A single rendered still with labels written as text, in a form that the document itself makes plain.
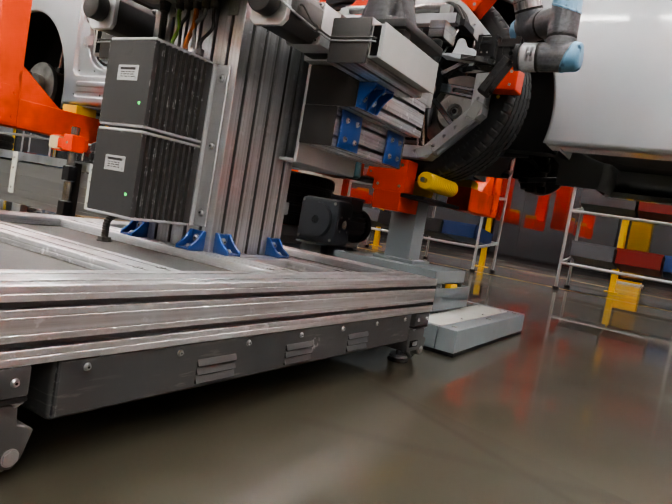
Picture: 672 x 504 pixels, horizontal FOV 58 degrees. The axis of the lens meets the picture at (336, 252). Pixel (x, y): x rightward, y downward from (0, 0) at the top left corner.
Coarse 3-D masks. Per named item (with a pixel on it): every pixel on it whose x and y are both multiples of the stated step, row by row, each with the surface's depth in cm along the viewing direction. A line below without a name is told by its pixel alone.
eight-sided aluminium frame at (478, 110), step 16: (416, 0) 201; (432, 0) 196; (448, 0) 193; (480, 32) 188; (480, 80) 187; (480, 96) 187; (464, 112) 190; (480, 112) 187; (448, 128) 192; (464, 128) 191; (432, 144) 196; (448, 144) 197; (432, 160) 200
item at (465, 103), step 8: (448, 80) 255; (456, 80) 253; (464, 80) 251; (472, 80) 249; (448, 96) 250; (456, 96) 248; (448, 104) 250; (464, 104) 246; (432, 120) 258; (440, 120) 251; (432, 128) 258; (440, 128) 256; (432, 136) 258
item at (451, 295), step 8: (440, 288) 201; (448, 288) 206; (456, 288) 213; (464, 288) 221; (440, 296) 201; (448, 296) 208; (456, 296) 215; (464, 296) 222; (440, 304) 202; (448, 304) 209; (456, 304) 216; (464, 304) 224
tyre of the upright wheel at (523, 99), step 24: (504, 24) 193; (528, 72) 206; (504, 96) 192; (528, 96) 206; (504, 120) 194; (456, 144) 199; (480, 144) 196; (504, 144) 208; (432, 168) 204; (456, 168) 203; (480, 168) 214
